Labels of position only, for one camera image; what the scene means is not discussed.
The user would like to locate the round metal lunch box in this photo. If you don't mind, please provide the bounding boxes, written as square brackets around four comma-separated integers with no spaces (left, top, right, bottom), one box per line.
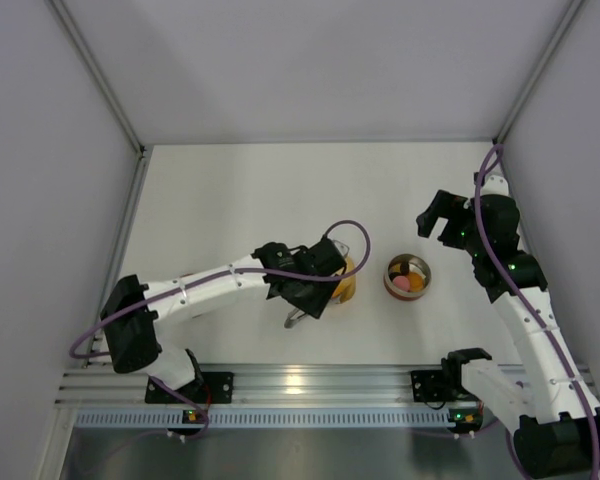
[383,254,432,302]

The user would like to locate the aluminium mounting rail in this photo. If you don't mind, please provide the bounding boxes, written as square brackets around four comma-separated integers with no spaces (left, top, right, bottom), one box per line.
[54,364,415,408]

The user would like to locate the slotted cable duct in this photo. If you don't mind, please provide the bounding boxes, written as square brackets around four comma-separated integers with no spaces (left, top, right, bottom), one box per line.
[74,407,459,429]

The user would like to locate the yellow food container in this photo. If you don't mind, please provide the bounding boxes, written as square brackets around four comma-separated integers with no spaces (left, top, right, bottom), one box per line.
[330,256,356,304]

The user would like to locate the right aluminium frame post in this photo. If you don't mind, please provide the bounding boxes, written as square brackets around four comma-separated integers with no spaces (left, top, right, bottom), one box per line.
[492,0,589,144]

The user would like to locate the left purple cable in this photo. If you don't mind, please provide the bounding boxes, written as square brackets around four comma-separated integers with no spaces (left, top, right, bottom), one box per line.
[68,219,372,441]

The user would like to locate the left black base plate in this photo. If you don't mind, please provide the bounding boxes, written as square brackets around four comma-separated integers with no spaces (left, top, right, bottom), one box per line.
[144,371,234,405]

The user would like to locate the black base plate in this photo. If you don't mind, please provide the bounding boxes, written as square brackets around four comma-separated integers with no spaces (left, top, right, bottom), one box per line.
[410,369,450,404]
[144,371,234,405]

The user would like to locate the dark chocolate cookie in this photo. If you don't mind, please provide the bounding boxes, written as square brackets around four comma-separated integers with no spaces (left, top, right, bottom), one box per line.
[389,261,410,275]

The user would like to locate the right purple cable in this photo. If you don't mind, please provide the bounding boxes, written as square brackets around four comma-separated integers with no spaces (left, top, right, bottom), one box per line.
[409,144,600,480]

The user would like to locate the orange fish cookie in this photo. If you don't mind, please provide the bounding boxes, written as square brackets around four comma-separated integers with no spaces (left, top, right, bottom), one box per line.
[406,272,426,293]

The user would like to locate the aluminium frame post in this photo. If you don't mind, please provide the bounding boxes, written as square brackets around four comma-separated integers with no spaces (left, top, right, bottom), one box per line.
[45,0,146,158]
[492,0,589,144]

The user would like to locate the purple cable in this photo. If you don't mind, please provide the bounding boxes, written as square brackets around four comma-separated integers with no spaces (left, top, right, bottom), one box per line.
[68,219,372,441]
[409,144,600,480]

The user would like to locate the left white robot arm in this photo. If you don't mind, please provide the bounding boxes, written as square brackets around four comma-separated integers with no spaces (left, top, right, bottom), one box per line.
[101,237,355,390]

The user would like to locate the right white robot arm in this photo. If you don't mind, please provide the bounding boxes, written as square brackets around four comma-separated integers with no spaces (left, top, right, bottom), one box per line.
[416,175,600,479]

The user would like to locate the left aluminium frame post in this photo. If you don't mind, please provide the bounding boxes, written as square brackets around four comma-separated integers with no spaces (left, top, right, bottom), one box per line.
[45,0,146,158]

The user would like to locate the metal tongs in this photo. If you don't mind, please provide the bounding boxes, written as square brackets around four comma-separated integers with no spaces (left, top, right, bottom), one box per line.
[284,308,307,329]

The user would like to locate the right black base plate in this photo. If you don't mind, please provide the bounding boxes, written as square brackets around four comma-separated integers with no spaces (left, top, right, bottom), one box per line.
[410,369,450,404]

